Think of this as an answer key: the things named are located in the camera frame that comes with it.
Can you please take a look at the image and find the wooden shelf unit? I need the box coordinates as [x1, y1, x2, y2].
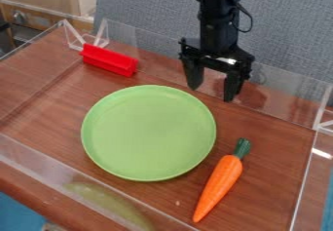
[0, 0, 93, 57]

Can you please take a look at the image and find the orange toy carrot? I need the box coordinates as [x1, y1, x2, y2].
[193, 138, 250, 222]

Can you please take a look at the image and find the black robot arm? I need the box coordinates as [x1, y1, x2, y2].
[180, 0, 254, 102]

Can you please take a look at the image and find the red plastic block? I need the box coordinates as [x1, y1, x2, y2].
[80, 44, 138, 77]

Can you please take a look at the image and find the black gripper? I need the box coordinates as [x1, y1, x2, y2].
[178, 38, 254, 102]

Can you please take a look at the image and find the green round plate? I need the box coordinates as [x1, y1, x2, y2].
[81, 85, 216, 181]

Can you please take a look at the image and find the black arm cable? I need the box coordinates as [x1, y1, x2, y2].
[233, 0, 254, 34]

